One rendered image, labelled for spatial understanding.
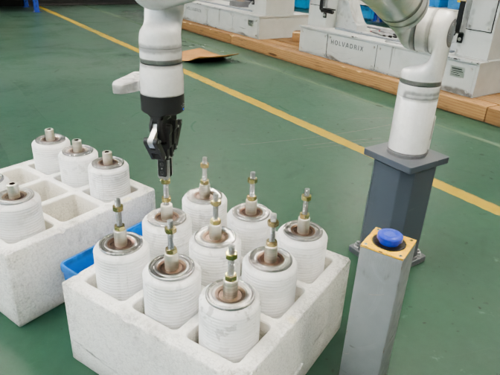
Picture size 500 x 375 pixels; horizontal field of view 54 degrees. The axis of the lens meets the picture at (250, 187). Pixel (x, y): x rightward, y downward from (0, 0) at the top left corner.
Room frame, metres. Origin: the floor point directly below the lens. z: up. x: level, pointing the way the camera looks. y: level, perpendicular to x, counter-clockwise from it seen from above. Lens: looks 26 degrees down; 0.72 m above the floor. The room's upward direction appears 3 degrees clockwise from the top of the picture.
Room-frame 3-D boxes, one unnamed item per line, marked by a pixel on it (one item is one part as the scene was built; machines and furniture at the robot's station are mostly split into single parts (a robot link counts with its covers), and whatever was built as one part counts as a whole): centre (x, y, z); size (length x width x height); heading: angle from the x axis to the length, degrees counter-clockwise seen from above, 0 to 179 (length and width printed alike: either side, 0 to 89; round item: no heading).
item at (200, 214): (0.92, 0.10, 0.16); 0.10 x 0.10 x 0.18
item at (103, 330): (0.76, 0.06, 0.09); 0.39 x 0.39 x 0.18; 58
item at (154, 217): (0.82, 0.16, 0.25); 0.08 x 0.08 x 0.01
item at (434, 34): (1.11, -0.38, 0.54); 0.09 x 0.09 x 0.17; 56
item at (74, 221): (1.04, 0.51, 0.09); 0.39 x 0.39 x 0.18; 54
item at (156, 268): (0.66, 0.12, 0.25); 0.08 x 0.08 x 0.01
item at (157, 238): (0.82, 0.16, 0.16); 0.10 x 0.10 x 0.18
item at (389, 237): (0.67, -0.23, 0.32); 0.04 x 0.04 x 0.02
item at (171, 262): (0.66, 0.12, 0.26); 0.02 x 0.02 x 0.03
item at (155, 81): (0.83, 0.18, 0.53); 0.11 x 0.09 x 0.06; 79
